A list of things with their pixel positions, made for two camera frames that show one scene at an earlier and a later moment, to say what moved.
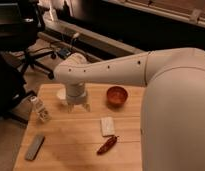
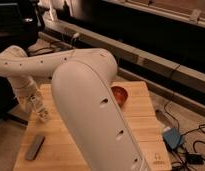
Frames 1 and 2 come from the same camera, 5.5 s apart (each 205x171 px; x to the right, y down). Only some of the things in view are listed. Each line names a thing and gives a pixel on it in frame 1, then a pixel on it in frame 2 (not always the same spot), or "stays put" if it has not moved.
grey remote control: [34, 148] stays put
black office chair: [19, 23] stays put
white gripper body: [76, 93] -> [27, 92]
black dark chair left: [11, 89] stays put
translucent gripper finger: [87, 106] -> [29, 105]
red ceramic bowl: [116, 96] stays put
